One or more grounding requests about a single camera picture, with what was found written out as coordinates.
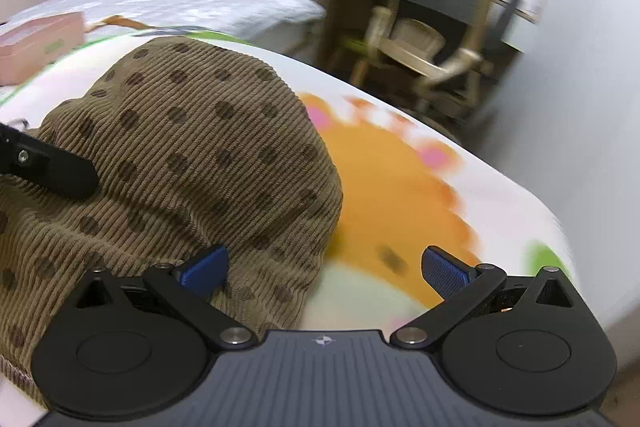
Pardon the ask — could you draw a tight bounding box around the tan dotted corduroy garment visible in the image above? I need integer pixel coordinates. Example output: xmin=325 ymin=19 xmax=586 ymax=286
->
xmin=0 ymin=36 xmax=345 ymax=410

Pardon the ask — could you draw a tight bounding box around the white mattress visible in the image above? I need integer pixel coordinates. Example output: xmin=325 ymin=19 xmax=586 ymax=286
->
xmin=9 ymin=0 xmax=327 ymax=54

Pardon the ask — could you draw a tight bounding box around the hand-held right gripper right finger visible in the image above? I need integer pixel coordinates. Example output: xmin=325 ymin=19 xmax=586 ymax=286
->
xmin=390 ymin=246 xmax=577 ymax=351

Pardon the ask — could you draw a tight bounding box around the beige office chair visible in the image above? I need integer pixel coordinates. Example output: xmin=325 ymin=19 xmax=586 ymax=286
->
xmin=349 ymin=0 xmax=502 ymax=120

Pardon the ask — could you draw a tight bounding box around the brown cloth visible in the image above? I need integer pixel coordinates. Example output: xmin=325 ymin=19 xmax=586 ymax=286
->
xmin=89 ymin=14 xmax=152 ymax=32

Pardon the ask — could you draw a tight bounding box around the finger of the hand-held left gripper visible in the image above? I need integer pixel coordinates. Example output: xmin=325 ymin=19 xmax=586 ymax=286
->
xmin=0 ymin=122 xmax=100 ymax=200

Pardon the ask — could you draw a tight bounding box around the pink box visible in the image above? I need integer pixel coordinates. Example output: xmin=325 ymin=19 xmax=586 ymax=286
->
xmin=0 ymin=13 xmax=87 ymax=86

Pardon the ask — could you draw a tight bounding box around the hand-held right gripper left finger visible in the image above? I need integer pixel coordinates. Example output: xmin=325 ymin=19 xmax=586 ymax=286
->
xmin=74 ymin=244 xmax=254 ymax=351

